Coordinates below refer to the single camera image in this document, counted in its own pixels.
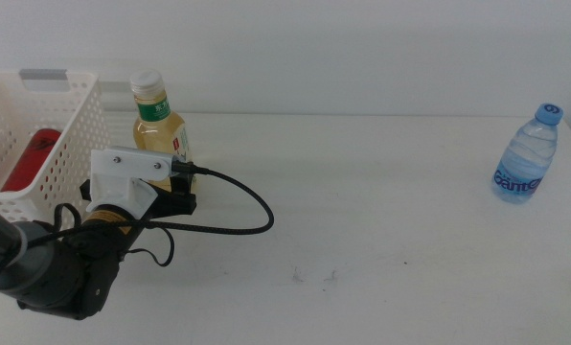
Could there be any yellow tea bottle green label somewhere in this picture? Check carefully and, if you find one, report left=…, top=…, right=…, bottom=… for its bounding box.
left=129, top=69, right=196, bottom=196

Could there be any red cola can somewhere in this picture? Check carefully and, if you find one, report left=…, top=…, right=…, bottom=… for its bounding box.
left=0, top=127, right=62, bottom=193

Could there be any white perforated plastic basket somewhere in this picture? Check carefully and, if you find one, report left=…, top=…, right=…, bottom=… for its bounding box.
left=0, top=69, right=113, bottom=231

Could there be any clear water bottle blue cap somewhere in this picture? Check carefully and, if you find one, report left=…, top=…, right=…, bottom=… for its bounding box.
left=491, top=103, right=564, bottom=204

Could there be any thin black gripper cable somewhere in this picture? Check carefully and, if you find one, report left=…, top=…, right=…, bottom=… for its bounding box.
left=53, top=202, right=176, bottom=268

